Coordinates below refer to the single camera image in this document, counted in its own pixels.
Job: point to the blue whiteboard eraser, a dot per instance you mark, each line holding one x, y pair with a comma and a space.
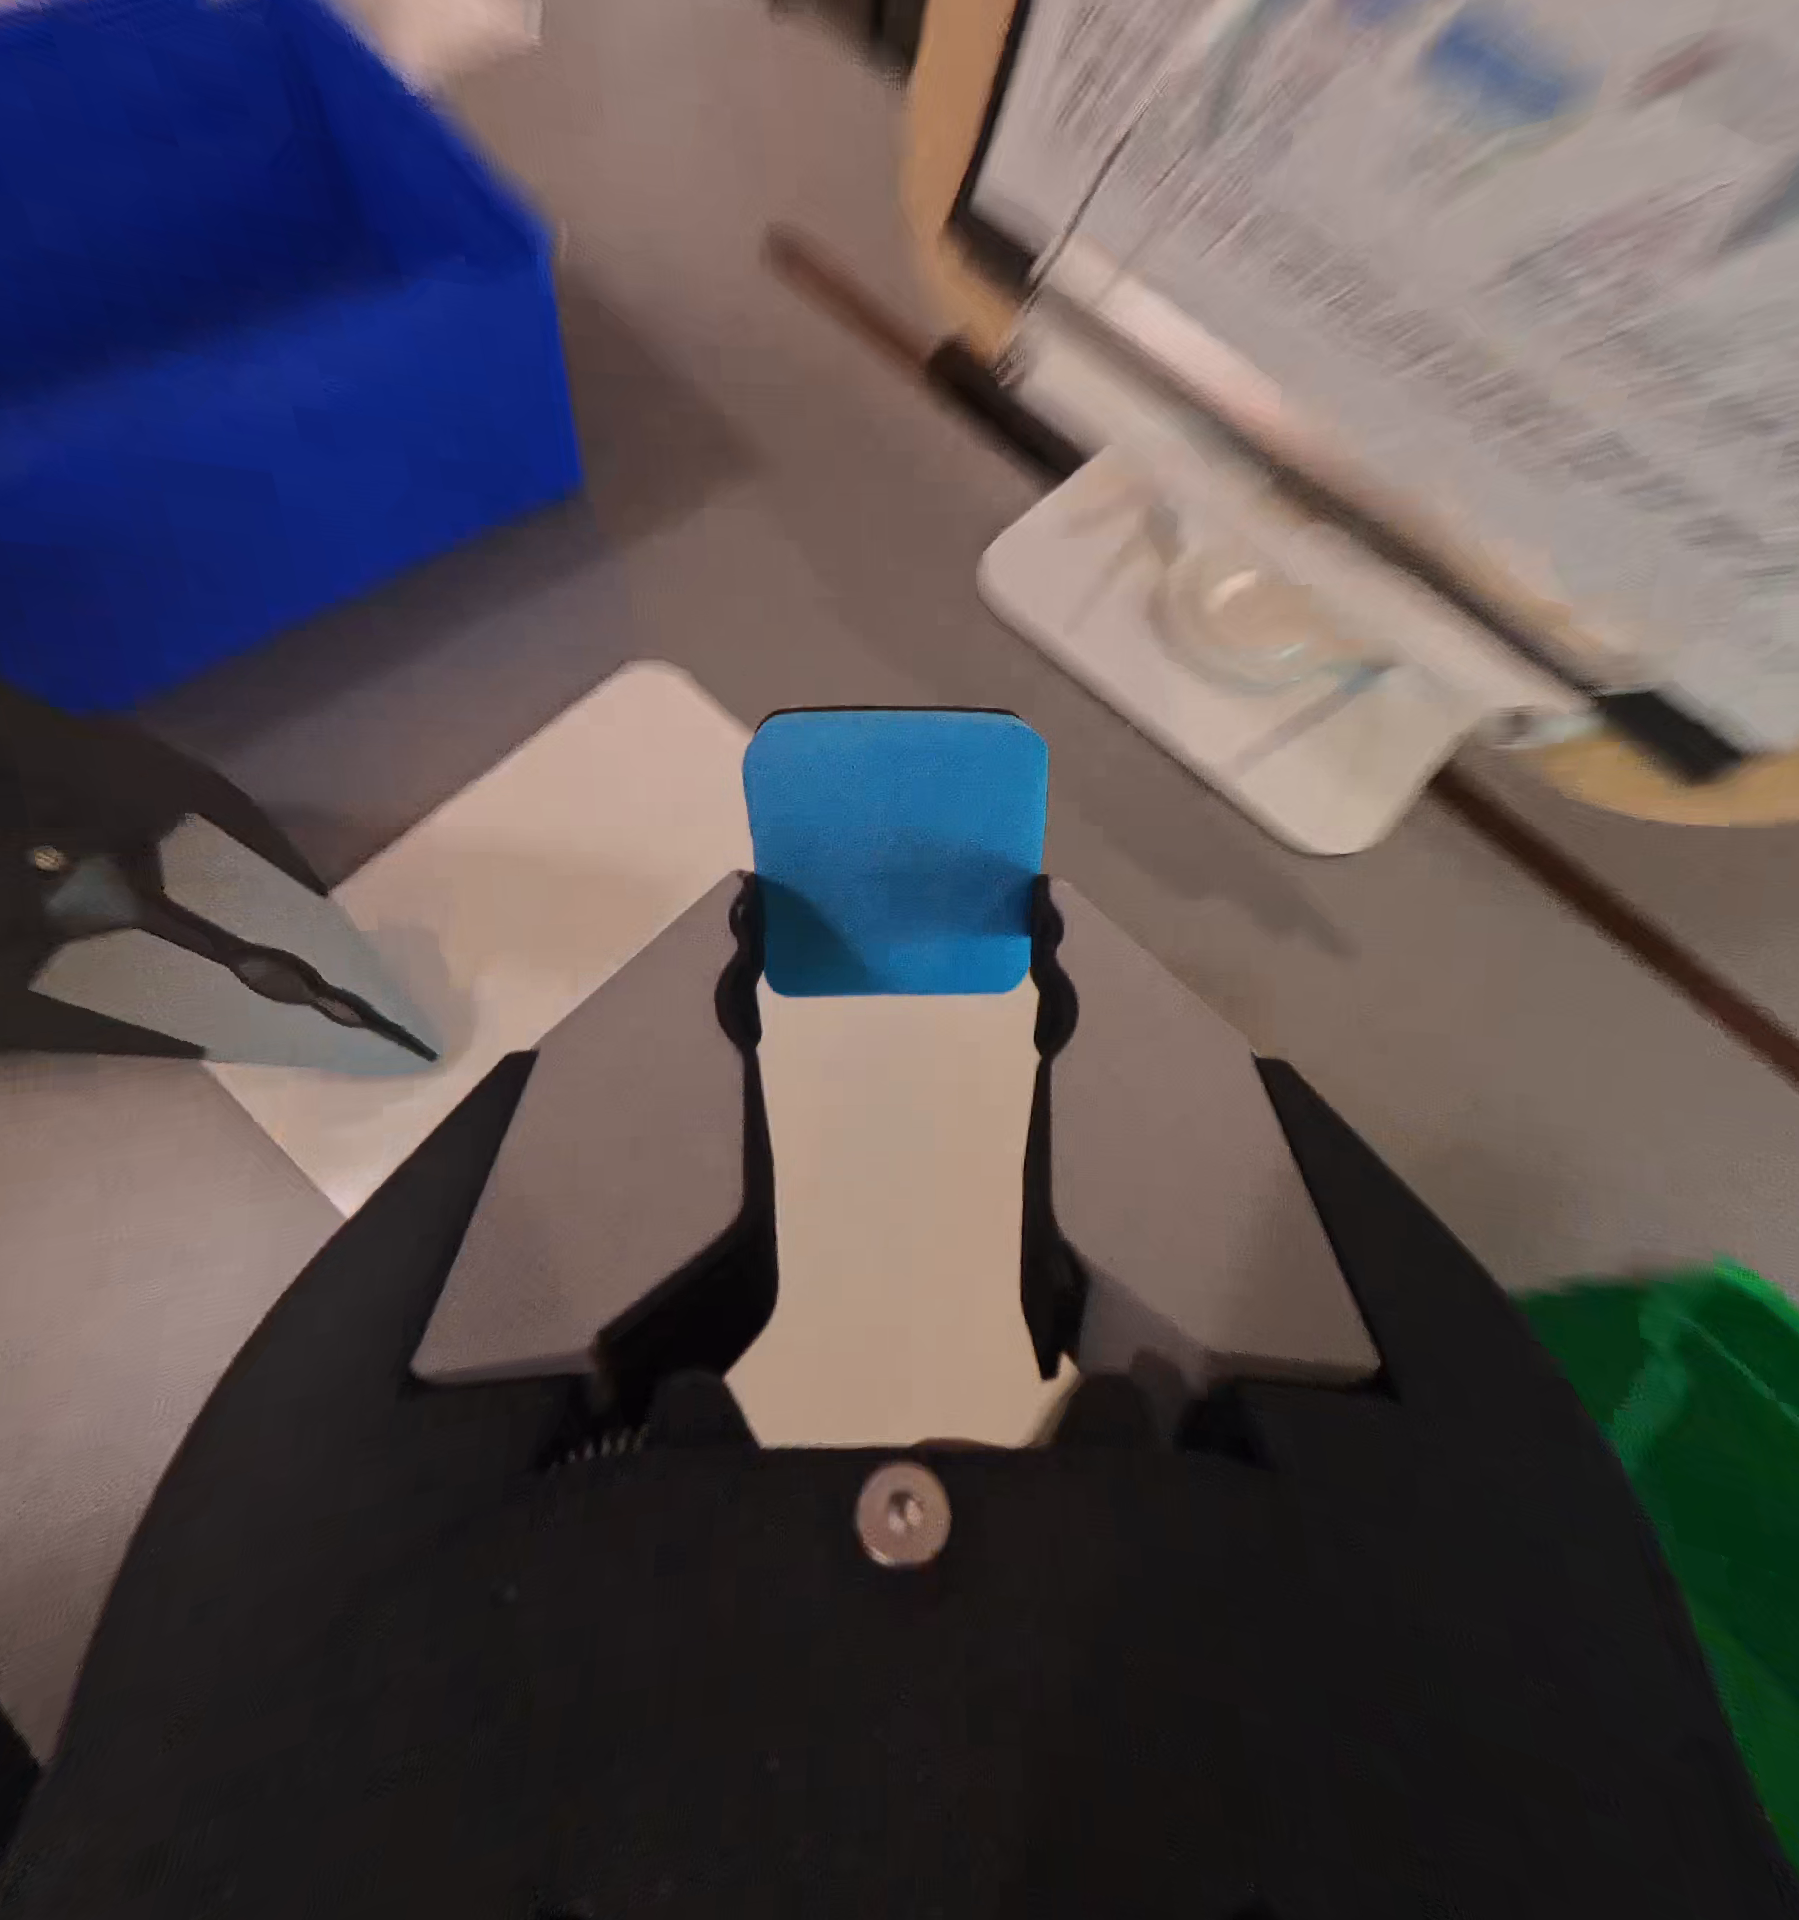
893, 814

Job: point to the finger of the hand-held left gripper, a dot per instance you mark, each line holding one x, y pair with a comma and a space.
181, 1006
254, 898

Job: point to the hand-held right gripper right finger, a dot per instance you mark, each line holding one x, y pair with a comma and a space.
1183, 1186

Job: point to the white whiteboard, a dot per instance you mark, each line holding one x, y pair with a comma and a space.
601, 837

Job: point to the instruction sheet on stand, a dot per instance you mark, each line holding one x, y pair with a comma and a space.
1334, 783

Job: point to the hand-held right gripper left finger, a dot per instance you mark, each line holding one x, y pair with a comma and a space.
601, 1172

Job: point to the green plastic bin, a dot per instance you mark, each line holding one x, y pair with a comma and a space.
1743, 1500

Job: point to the blue plastic bin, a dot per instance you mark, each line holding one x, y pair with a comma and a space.
241, 379

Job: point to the printed instruction sheet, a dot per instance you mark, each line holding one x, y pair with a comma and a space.
1512, 303

